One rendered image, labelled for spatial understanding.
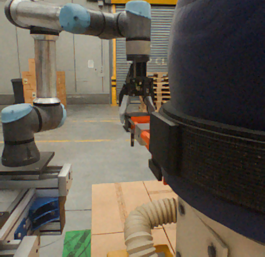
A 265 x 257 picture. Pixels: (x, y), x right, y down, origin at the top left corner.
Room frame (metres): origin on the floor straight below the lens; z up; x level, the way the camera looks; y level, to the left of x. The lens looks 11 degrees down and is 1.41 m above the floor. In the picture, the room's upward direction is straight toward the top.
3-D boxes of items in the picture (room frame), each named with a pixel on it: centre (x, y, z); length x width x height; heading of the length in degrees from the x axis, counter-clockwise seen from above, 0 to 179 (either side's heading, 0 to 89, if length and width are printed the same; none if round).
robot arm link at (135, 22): (0.77, -0.02, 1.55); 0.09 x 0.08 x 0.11; 52
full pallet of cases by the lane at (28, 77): (7.94, 2.77, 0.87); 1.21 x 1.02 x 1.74; 3
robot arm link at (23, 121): (0.98, 0.46, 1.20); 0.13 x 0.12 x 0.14; 142
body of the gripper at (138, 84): (0.76, -0.02, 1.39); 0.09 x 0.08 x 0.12; 10
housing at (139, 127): (0.65, -0.05, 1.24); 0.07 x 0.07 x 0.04; 11
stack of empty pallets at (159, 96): (8.26, -0.81, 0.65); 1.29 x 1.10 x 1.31; 3
